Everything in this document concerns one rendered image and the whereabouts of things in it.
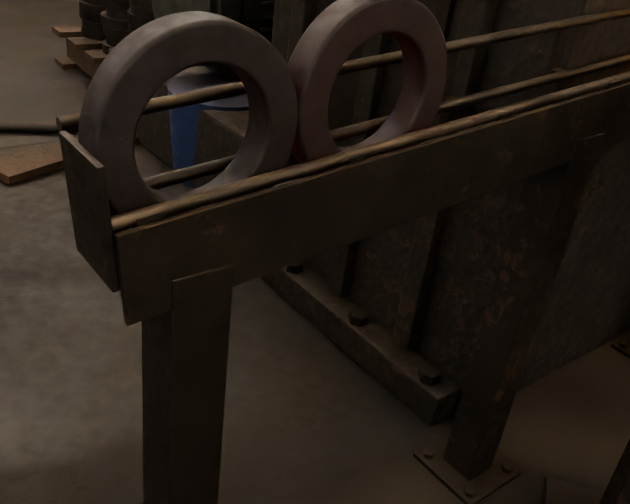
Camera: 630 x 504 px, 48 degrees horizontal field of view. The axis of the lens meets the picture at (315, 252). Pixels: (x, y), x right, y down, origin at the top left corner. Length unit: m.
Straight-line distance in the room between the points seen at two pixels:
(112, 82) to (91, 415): 0.85
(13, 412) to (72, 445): 0.13
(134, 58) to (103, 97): 0.03
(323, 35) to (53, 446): 0.85
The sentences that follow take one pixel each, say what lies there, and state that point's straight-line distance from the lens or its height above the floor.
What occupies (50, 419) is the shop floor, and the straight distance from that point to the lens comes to 1.30.
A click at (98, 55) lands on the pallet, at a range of 2.73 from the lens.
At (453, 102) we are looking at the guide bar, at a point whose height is 0.65.
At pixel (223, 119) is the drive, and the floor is 0.25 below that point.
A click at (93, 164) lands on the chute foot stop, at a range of 0.52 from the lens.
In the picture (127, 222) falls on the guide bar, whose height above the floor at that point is 0.62.
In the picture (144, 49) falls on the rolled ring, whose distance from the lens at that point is 0.53.
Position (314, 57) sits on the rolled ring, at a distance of 0.61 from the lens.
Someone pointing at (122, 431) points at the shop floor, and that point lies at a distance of 1.26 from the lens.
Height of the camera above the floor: 0.88
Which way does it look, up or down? 30 degrees down
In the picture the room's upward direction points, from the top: 8 degrees clockwise
